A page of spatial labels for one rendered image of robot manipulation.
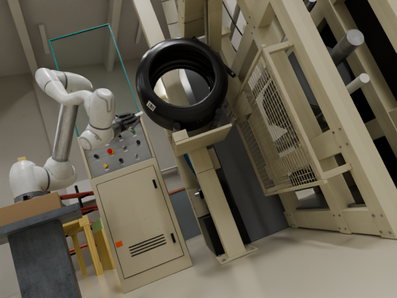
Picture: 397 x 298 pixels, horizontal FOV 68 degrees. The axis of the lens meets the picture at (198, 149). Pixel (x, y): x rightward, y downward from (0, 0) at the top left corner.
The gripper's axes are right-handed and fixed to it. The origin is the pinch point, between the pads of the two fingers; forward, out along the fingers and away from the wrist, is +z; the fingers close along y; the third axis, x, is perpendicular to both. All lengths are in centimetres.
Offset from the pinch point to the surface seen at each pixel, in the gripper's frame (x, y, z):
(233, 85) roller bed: 17, 23, 80
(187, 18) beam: 38, -29, 71
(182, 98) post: -9, 0, 62
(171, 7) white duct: 18, -73, 134
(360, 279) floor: 43, 112, -46
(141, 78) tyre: 7.2, -17.5, 21.0
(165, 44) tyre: 26, -22, 41
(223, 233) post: -47, 85, 20
